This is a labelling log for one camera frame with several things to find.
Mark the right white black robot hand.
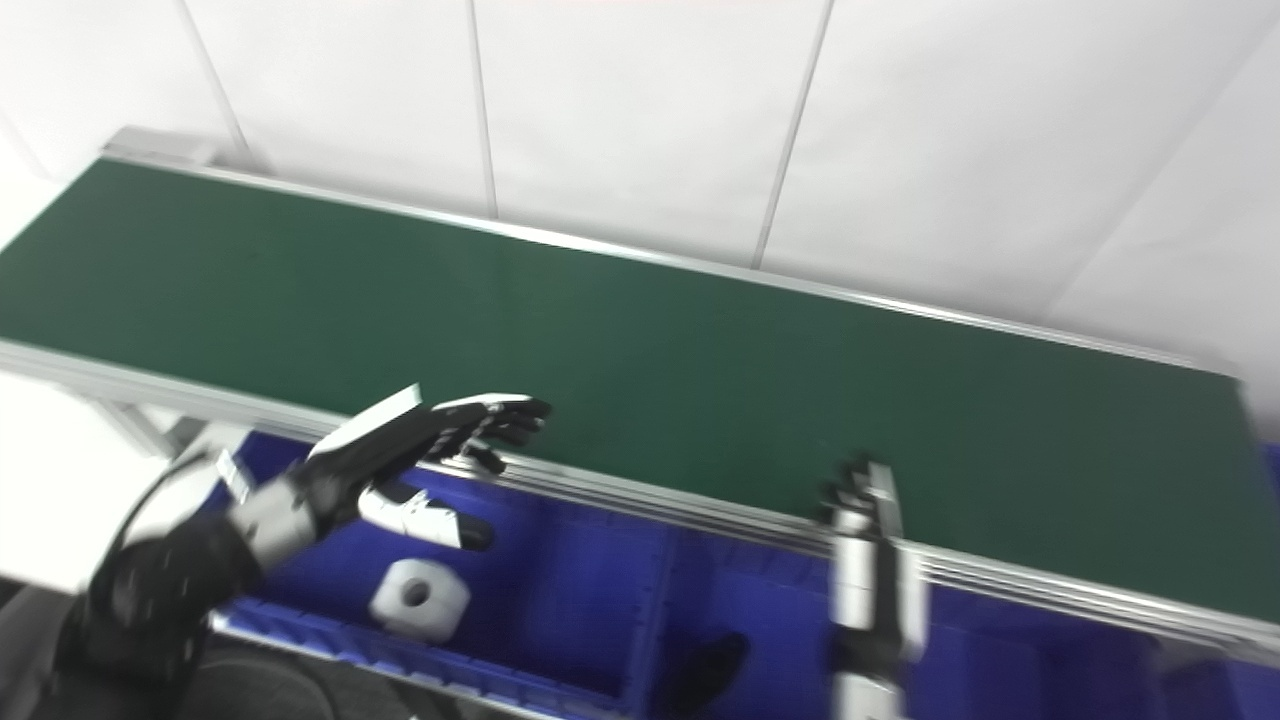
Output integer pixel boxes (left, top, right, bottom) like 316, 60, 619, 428
816, 457, 931, 677

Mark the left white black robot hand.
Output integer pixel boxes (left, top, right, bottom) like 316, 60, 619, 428
296, 384, 553, 552

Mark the white round plastic part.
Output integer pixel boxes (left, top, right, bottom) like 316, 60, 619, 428
369, 558, 472, 644

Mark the blue plastic bin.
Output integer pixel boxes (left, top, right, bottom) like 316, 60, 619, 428
622, 524, 1280, 720
205, 430, 673, 720
1254, 440, 1280, 561

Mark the green conveyor belt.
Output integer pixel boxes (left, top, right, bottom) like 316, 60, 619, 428
0, 126, 1280, 669
0, 160, 1280, 623

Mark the aluminium conveyor leg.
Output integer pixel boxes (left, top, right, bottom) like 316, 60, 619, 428
94, 398, 243, 463

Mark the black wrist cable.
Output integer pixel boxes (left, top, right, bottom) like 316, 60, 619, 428
112, 448, 253, 549

